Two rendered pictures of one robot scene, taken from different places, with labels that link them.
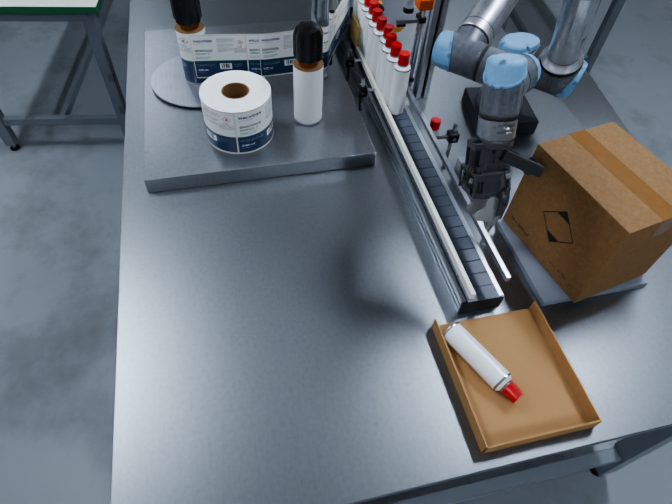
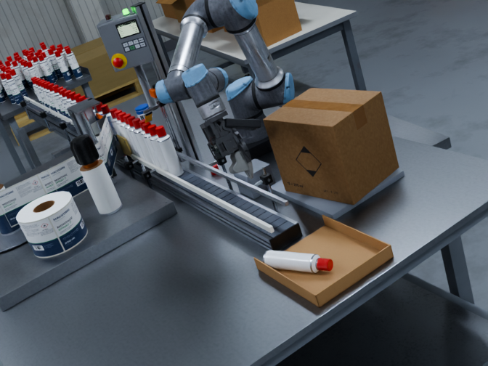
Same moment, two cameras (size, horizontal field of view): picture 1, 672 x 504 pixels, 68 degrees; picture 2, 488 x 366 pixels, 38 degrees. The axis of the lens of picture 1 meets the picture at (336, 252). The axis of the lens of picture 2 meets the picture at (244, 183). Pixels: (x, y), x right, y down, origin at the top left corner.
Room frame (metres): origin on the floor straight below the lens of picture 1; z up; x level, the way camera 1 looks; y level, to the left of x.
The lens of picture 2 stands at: (-1.14, -0.06, 1.92)
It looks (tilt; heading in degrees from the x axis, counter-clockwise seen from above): 25 degrees down; 353
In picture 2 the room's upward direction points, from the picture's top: 19 degrees counter-clockwise
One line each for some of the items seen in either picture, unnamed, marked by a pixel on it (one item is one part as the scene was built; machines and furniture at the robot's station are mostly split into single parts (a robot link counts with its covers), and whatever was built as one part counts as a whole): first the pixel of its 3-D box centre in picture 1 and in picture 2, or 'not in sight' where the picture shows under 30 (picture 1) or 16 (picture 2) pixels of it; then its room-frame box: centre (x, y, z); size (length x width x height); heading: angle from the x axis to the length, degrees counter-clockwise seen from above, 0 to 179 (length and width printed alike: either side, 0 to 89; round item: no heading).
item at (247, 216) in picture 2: (402, 146); (189, 186); (1.17, -0.17, 0.90); 1.07 x 0.01 x 0.02; 17
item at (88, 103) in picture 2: not in sight; (83, 105); (1.83, 0.09, 1.14); 0.14 x 0.11 x 0.01; 17
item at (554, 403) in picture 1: (510, 370); (321, 257); (0.50, -0.41, 0.85); 0.30 x 0.26 x 0.04; 17
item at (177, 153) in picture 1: (248, 91); (57, 221); (1.44, 0.34, 0.86); 0.80 x 0.67 x 0.05; 17
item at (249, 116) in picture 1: (238, 112); (52, 224); (1.20, 0.32, 0.95); 0.20 x 0.20 x 0.14
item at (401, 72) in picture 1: (399, 83); (168, 151); (1.37, -0.15, 0.98); 0.05 x 0.05 x 0.20
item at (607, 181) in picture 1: (594, 211); (331, 143); (0.88, -0.63, 0.99); 0.30 x 0.24 x 0.27; 28
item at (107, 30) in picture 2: not in sight; (128, 40); (1.58, -0.17, 1.38); 0.17 x 0.10 x 0.19; 72
